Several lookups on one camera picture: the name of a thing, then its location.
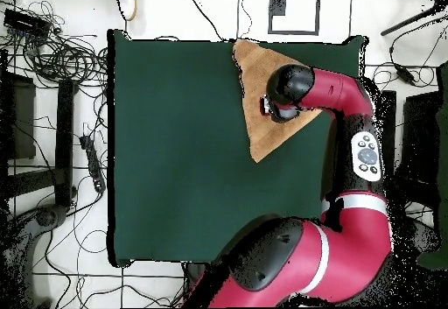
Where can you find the grey stand base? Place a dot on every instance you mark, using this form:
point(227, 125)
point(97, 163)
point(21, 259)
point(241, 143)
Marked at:
point(425, 235)
point(45, 218)

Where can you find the dark green table cloth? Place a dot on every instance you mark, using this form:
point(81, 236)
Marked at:
point(175, 148)

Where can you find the white round object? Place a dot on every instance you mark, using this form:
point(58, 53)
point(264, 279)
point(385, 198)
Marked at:
point(127, 4)

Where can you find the black stand crossbar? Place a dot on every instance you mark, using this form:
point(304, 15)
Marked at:
point(31, 183)
point(420, 191)

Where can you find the black power strip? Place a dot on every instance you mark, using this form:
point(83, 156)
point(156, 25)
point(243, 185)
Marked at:
point(92, 162)

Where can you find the black electronics box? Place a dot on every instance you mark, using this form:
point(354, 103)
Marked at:
point(26, 23)

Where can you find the black flat panel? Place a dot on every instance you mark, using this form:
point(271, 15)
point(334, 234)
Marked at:
point(21, 120)
point(420, 137)

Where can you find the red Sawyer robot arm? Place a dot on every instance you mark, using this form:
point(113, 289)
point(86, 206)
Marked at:
point(350, 253)

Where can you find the tan towel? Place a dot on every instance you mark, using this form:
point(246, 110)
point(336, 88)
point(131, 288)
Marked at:
point(255, 120)

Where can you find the black rod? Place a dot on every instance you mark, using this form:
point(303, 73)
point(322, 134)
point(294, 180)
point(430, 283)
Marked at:
point(408, 21)

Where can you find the grey square tape frame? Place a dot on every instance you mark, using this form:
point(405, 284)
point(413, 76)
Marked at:
point(294, 32)

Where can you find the black power adapter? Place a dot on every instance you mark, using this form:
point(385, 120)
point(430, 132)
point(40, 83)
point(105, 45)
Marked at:
point(405, 75)

